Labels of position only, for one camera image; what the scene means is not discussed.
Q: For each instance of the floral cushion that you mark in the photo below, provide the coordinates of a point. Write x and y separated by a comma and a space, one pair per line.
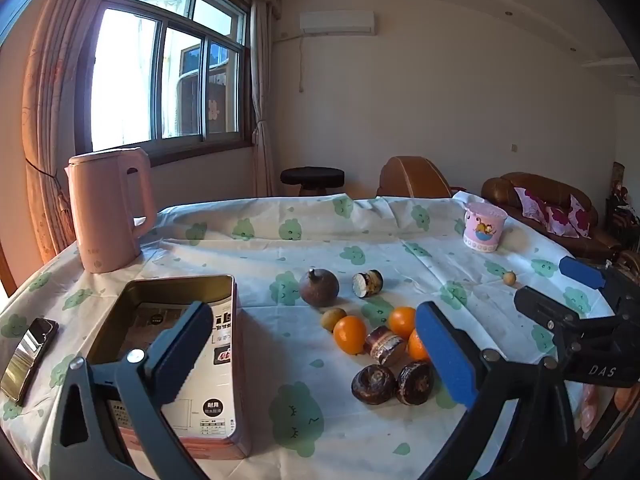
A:
530, 205
567, 217

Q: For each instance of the sliding window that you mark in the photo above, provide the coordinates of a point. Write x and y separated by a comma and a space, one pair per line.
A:
130, 70

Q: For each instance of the orange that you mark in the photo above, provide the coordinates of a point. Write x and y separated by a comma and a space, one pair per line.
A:
401, 322
350, 335
416, 346

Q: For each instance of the small longan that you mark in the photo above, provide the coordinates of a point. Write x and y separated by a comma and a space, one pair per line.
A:
509, 279
331, 318

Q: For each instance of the dark water chestnut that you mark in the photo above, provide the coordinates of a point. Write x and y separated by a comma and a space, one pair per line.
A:
372, 385
415, 382

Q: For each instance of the dark wooden chair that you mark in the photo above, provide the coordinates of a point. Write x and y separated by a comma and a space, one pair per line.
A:
620, 205

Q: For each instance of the person's right hand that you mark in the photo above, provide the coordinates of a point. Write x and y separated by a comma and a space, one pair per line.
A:
589, 410

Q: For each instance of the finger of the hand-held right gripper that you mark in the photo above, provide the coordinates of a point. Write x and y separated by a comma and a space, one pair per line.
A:
582, 272
547, 310

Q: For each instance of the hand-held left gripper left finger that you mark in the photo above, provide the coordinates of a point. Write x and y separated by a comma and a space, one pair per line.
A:
182, 355

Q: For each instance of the beige curtain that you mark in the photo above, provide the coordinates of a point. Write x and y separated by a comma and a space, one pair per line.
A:
260, 110

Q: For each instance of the brown leather sofa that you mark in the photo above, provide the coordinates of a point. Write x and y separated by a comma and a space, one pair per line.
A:
505, 192

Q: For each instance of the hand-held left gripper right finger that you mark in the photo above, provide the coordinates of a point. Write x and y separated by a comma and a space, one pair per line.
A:
447, 355

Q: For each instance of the dark round stool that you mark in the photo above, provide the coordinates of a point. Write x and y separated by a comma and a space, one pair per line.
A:
312, 177

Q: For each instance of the pink cartoon cup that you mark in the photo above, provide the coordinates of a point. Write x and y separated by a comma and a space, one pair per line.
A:
482, 230

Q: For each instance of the brown wrapped snack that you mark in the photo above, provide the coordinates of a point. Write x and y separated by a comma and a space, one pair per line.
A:
382, 345

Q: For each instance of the white air conditioner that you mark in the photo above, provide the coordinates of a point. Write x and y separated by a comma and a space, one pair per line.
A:
337, 22

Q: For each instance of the white tablecloth with green clouds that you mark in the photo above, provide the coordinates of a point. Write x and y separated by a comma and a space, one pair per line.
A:
300, 240

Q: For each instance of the white air conditioner pipe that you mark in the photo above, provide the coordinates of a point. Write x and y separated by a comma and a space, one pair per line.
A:
301, 65

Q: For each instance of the brown round fruit with stem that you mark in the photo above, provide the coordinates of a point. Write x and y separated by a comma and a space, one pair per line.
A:
320, 290

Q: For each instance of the brown leather chair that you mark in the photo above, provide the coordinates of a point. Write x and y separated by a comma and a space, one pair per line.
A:
415, 177

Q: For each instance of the pink electric kettle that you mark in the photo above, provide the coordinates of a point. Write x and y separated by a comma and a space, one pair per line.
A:
105, 220

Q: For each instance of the pink curtain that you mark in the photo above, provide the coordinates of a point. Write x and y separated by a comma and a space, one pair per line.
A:
55, 110

